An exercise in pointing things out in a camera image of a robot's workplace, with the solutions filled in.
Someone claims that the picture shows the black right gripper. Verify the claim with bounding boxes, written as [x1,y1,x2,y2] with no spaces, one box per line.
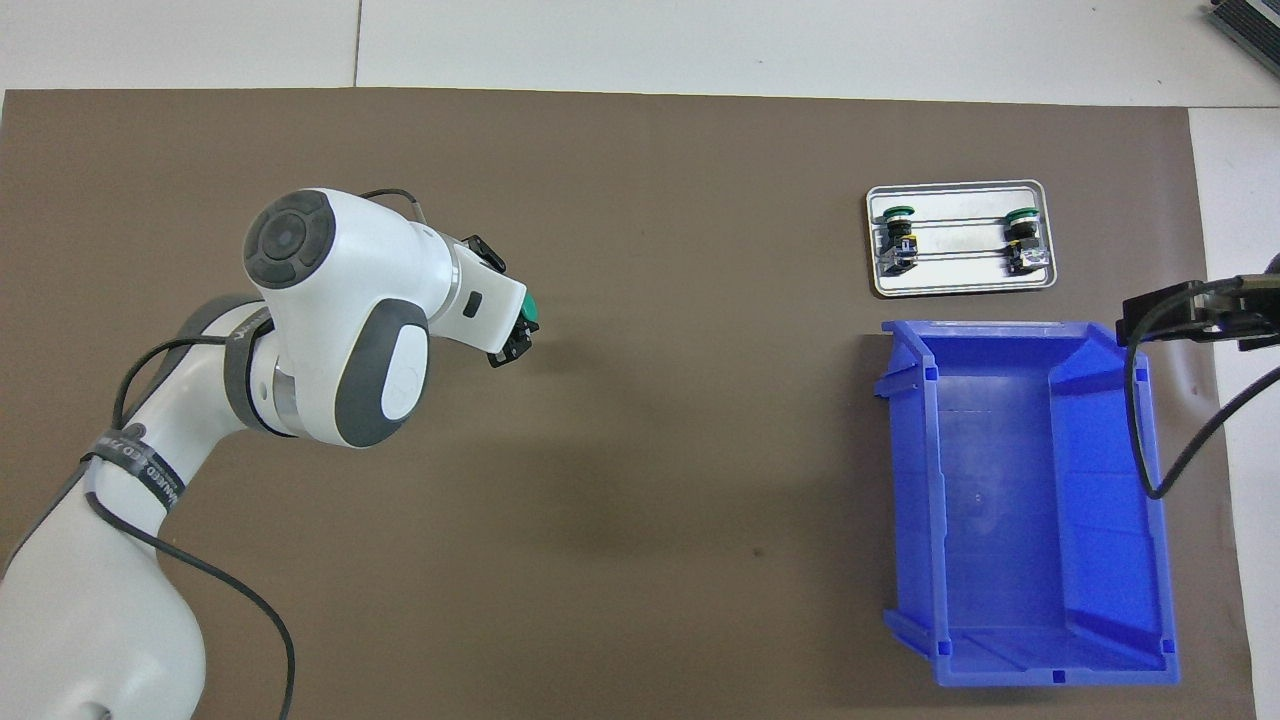
[1115,254,1280,351]

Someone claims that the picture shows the brown table mat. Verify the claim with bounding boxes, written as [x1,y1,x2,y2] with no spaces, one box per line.
[0,88,1256,720]

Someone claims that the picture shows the silver metal tray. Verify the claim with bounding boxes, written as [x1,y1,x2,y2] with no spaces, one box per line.
[865,180,1059,299]

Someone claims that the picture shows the blue plastic storage bin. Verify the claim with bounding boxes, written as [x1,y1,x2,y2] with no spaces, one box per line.
[873,319,1181,689]

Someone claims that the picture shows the grey ribbed device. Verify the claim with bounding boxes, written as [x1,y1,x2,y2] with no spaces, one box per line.
[1205,0,1280,66]

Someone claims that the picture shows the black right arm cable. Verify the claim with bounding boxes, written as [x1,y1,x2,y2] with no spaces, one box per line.
[1125,278,1280,501]

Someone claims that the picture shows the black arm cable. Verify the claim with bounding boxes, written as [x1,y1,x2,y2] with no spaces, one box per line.
[1125,278,1280,501]
[80,188,296,720]

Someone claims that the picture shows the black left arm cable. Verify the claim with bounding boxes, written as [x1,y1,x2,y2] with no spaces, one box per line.
[80,188,296,720]

